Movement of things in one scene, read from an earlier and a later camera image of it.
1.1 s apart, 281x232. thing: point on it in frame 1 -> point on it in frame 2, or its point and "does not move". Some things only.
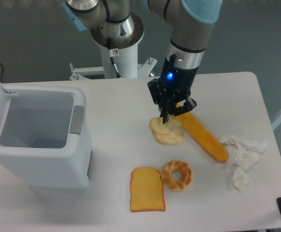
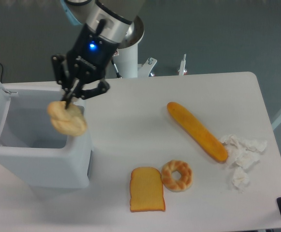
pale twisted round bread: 171,133 -> 69,121
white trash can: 41,136 does not move
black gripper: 174,81 -> 91,50
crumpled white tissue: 241,154 does not move
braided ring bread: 168,170 does not move
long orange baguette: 201,136 does not move
